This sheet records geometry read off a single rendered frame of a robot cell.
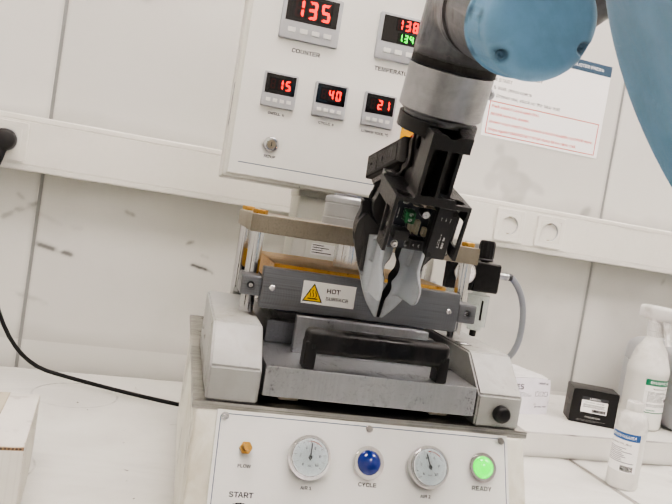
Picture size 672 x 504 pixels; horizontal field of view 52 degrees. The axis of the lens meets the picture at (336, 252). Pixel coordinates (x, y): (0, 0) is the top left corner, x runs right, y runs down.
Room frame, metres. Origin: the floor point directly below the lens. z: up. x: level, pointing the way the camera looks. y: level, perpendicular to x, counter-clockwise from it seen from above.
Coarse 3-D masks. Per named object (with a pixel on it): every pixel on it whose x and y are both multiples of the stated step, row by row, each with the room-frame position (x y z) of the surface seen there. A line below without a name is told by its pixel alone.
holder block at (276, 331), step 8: (256, 304) 0.88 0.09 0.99; (256, 312) 0.87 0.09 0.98; (264, 312) 0.81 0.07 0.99; (264, 320) 0.79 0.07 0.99; (272, 320) 0.77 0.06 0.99; (280, 320) 0.77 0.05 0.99; (288, 320) 0.78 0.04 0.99; (264, 328) 0.78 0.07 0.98; (272, 328) 0.77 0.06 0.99; (280, 328) 0.77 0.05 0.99; (288, 328) 0.77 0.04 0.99; (264, 336) 0.77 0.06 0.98; (272, 336) 0.77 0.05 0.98; (280, 336) 0.77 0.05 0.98; (288, 336) 0.77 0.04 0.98
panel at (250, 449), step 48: (240, 432) 0.64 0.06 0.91; (288, 432) 0.65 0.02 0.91; (336, 432) 0.66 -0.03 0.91; (384, 432) 0.67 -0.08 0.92; (432, 432) 0.69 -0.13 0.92; (240, 480) 0.62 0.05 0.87; (288, 480) 0.63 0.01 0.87; (336, 480) 0.64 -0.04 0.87; (384, 480) 0.66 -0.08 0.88; (480, 480) 0.68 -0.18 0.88
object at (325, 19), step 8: (296, 0) 0.96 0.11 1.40; (304, 0) 0.97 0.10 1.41; (312, 0) 0.97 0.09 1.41; (296, 8) 0.96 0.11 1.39; (304, 8) 0.97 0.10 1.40; (312, 8) 0.97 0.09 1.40; (320, 8) 0.97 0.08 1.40; (328, 8) 0.97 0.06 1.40; (296, 16) 0.97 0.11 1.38; (304, 16) 0.97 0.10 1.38; (312, 16) 0.97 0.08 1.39; (320, 16) 0.97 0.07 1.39; (328, 16) 0.97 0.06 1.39; (328, 24) 0.98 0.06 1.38
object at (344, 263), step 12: (264, 252) 0.90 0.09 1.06; (336, 252) 0.86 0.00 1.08; (348, 252) 0.85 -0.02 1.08; (264, 264) 0.84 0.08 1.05; (276, 264) 0.76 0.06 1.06; (288, 264) 0.77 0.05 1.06; (300, 264) 0.80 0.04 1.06; (312, 264) 0.83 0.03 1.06; (324, 264) 0.86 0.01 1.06; (336, 264) 0.86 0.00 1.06; (348, 264) 0.85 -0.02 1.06; (348, 276) 0.78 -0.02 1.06; (384, 276) 0.82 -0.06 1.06; (432, 288) 0.80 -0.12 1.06; (444, 288) 0.81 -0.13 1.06
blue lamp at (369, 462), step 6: (366, 450) 0.66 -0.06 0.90; (360, 456) 0.65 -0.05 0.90; (366, 456) 0.65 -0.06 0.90; (372, 456) 0.65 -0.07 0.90; (378, 456) 0.66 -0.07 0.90; (360, 462) 0.65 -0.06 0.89; (366, 462) 0.65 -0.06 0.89; (372, 462) 0.65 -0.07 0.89; (378, 462) 0.65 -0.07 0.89; (360, 468) 0.65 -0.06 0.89; (366, 468) 0.65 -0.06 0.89; (372, 468) 0.65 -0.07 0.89; (378, 468) 0.65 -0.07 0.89; (366, 474) 0.65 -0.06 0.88; (372, 474) 0.65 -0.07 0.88
